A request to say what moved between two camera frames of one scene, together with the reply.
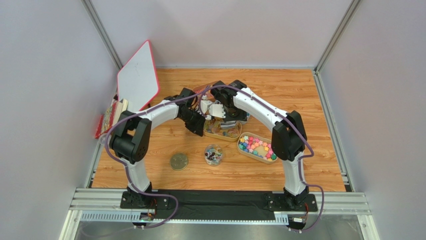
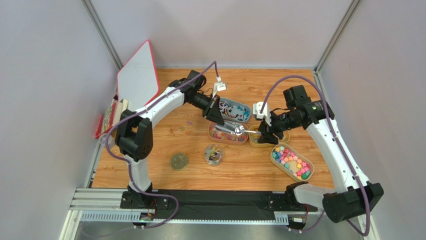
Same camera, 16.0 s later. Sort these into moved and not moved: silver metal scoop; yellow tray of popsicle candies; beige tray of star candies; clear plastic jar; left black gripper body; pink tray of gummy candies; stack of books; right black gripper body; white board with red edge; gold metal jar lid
Moved: beige tray of star candies; left black gripper body; silver metal scoop; pink tray of gummy candies; right black gripper body; yellow tray of popsicle candies
Not moved: stack of books; clear plastic jar; gold metal jar lid; white board with red edge
